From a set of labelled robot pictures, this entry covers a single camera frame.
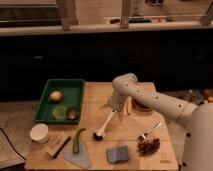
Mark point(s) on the orange round fruit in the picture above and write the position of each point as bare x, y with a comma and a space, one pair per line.
56, 96

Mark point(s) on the white-handled black dish brush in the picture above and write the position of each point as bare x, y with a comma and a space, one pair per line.
98, 135

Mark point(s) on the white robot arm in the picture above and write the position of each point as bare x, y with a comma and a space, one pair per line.
196, 119

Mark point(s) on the white paper cup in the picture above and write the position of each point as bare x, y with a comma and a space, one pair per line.
40, 133

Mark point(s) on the green chili pepper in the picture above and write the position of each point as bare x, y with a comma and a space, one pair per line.
76, 147

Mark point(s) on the blue grey sponge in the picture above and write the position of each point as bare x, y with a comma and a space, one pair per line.
117, 154

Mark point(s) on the yellow banana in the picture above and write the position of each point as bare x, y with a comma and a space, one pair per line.
128, 106

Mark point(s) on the grey cloth piece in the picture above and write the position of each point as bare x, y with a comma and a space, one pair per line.
81, 159

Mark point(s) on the brown grape bunch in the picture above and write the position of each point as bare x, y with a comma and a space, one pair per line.
148, 147

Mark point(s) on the green lime slice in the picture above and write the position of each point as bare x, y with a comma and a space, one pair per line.
59, 112

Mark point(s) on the green plastic tray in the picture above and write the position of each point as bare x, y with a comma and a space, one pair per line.
73, 93

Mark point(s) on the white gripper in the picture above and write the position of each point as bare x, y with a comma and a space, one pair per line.
116, 101

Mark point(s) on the wooden scrub brush block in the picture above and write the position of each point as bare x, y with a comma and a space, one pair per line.
56, 144

